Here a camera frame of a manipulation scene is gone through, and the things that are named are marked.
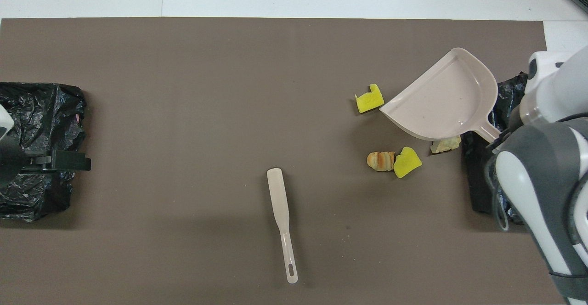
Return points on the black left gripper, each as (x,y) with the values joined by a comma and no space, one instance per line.
(11,162)

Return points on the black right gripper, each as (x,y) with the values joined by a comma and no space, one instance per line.
(512,123)

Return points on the pale cream foam chunk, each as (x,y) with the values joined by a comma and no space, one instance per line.
(443,146)

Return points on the beige plastic dustpan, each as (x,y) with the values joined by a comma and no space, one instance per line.
(441,103)

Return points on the yellow sponge wedge piece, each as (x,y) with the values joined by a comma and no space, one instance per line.
(406,163)

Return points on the orange striped toy croissant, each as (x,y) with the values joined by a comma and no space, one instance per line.
(380,160)

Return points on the beige brush with black bristles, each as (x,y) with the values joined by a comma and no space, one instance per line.
(278,199)

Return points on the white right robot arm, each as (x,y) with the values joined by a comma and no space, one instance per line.
(551,204)

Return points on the black bag lined bin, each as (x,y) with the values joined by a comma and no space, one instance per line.
(46,112)
(477,181)

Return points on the brown table mat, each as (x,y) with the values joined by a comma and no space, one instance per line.
(183,89)

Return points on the notched yellow sponge piece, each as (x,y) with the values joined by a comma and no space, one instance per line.
(367,104)

